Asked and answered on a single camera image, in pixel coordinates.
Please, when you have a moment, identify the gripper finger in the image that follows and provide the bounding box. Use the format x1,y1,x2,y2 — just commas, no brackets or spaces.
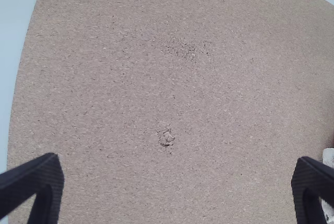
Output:
291,156,334,224
0,152,65,224

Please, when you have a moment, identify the pale towel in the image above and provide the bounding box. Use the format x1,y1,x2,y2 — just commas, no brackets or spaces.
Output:
320,147,334,224

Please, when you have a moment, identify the cork mat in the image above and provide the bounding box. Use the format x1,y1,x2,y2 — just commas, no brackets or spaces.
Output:
5,0,334,224

